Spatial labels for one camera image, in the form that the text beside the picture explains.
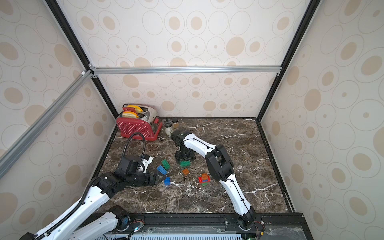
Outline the red long lego brick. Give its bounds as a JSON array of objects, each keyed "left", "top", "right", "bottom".
[{"left": 198, "top": 177, "right": 211, "bottom": 184}]

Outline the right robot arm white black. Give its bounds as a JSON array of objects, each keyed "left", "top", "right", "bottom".
[{"left": 171, "top": 128, "right": 257, "bottom": 230}]

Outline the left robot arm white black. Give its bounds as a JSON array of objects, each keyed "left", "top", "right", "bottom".
[{"left": 21, "top": 154, "right": 166, "bottom": 240}]

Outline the green long lego brick centre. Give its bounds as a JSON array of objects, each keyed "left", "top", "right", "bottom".
[{"left": 180, "top": 161, "right": 191, "bottom": 168}]

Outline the green long lego brick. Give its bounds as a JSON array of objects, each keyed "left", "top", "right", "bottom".
[
  {"left": 180, "top": 161, "right": 191, "bottom": 168},
  {"left": 162, "top": 159, "right": 170, "bottom": 170}
]

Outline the light blue long lego brick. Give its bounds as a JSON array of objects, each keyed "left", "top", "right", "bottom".
[{"left": 157, "top": 166, "right": 168, "bottom": 176}]

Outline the blue small lego brick front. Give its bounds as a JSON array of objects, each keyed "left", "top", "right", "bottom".
[{"left": 164, "top": 177, "right": 171, "bottom": 186}]

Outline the green long lego brick left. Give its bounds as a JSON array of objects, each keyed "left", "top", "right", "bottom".
[{"left": 162, "top": 159, "right": 170, "bottom": 170}]

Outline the brown pepper shaker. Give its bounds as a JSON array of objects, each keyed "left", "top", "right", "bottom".
[{"left": 172, "top": 118, "right": 180, "bottom": 129}]

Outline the white salt shaker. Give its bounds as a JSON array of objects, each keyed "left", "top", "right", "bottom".
[{"left": 164, "top": 119, "right": 174, "bottom": 136}]

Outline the red toy toaster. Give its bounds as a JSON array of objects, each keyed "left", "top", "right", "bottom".
[{"left": 117, "top": 105, "right": 163, "bottom": 141}]

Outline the yellow toy toast slice back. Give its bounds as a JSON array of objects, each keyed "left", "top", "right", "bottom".
[{"left": 123, "top": 104, "right": 144, "bottom": 113}]

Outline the yellow toy toast slice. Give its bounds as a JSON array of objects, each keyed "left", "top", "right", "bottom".
[
  {"left": 122, "top": 111, "right": 139, "bottom": 119},
  {"left": 123, "top": 104, "right": 144, "bottom": 113}
]

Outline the yellow toy toast slice front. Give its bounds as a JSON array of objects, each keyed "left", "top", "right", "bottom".
[{"left": 122, "top": 111, "right": 139, "bottom": 119}]

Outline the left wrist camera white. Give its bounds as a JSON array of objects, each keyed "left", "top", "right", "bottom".
[{"left": 139, "top": 154, "right": 153, "bottom": 174}]

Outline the black left camera cable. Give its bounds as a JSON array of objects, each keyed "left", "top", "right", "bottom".
[{"left": 120, "top": 132, "right": 147, "bottom": 164}]

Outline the aluminium horizontal frame bar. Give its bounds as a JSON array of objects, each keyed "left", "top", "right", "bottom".
[{"left": 90, "top": 64, "right": 282, "bottom": 75}]

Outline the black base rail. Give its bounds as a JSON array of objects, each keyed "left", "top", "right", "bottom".
[{"left": 70, "top": 212, "right": 314, "bottom": 240}]

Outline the aluminium left frame bar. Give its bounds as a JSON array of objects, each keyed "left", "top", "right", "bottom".
[{"left": 1, "top": 70, "right": 93, "bottom": 177}]

